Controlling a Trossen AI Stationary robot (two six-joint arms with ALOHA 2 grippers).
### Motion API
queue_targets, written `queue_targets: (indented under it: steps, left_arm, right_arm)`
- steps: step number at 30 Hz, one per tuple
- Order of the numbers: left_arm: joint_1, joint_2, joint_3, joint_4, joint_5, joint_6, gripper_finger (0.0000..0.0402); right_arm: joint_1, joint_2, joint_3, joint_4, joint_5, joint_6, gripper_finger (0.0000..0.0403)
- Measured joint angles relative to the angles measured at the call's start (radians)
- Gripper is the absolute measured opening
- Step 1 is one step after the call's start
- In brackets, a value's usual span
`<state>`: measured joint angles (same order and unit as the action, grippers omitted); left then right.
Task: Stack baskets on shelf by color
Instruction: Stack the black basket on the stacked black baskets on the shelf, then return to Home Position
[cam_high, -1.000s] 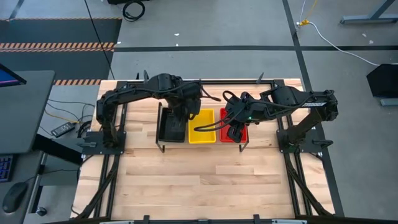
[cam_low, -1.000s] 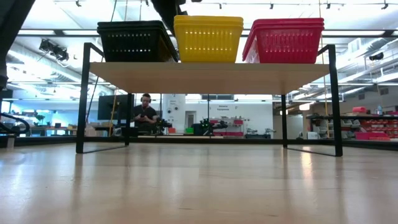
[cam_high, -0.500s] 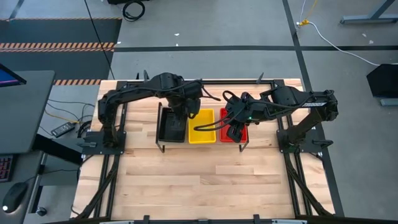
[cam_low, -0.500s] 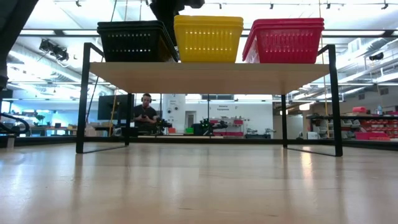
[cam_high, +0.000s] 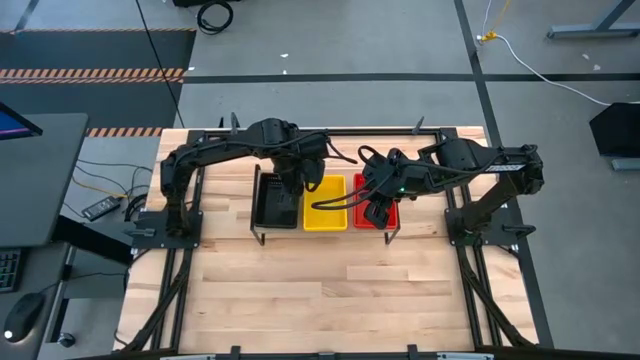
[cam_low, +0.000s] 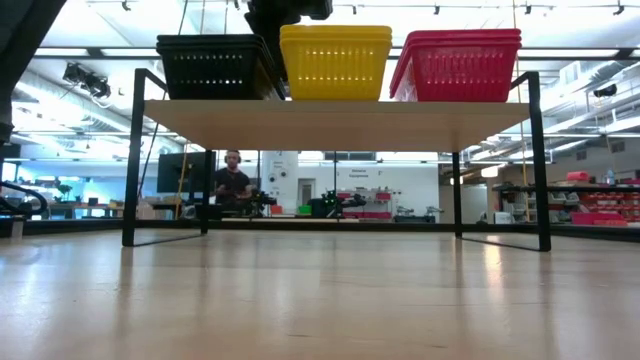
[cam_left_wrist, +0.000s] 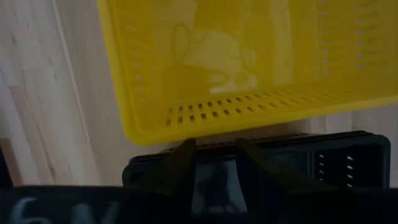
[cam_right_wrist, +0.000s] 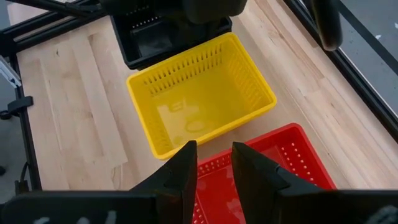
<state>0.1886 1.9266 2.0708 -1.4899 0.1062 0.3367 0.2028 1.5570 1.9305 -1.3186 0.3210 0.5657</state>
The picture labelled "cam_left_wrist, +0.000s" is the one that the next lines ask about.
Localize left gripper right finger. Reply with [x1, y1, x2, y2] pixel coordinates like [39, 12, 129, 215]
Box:
[236, 138, 398, 224]

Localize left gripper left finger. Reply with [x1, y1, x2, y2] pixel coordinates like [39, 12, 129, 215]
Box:
[0, 138, 197, 224]

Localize black plastic slotted basket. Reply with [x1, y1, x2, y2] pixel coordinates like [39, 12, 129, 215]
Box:
[122, 130, 392, 215]

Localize yellow plastic slotted basket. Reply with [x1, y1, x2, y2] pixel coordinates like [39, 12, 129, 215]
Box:
[96, 0, 398, 147]

